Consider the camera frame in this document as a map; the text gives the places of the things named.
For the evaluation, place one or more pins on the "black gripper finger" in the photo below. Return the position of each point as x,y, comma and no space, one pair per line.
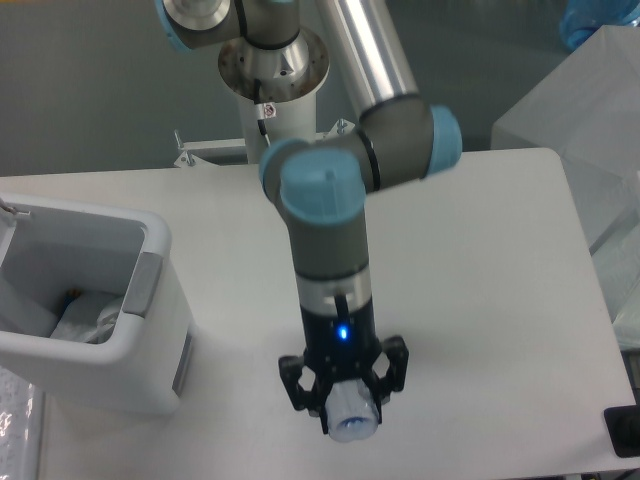
313,400
396,352

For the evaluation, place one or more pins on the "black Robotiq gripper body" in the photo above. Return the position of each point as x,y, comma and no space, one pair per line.
340,348

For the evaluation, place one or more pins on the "clear blue plastic bottle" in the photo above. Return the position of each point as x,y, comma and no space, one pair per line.
351,412

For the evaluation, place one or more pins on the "white green wrapper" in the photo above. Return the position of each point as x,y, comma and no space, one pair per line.
90,319

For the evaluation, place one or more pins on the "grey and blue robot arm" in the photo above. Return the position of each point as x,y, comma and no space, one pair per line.
319,189

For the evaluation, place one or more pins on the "white trash can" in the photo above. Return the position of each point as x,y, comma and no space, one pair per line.
49,246

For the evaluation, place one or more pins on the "black device at table edge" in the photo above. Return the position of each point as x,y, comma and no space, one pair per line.
623,426

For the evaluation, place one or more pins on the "blue yellow snack packet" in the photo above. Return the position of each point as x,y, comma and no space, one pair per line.
70,296

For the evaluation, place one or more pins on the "frosted plastic storage box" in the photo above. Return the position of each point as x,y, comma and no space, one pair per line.
587,111

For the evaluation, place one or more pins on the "blue water jug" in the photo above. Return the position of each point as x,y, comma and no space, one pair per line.
581,19

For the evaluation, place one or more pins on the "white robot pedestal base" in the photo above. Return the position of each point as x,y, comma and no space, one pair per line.
285,110

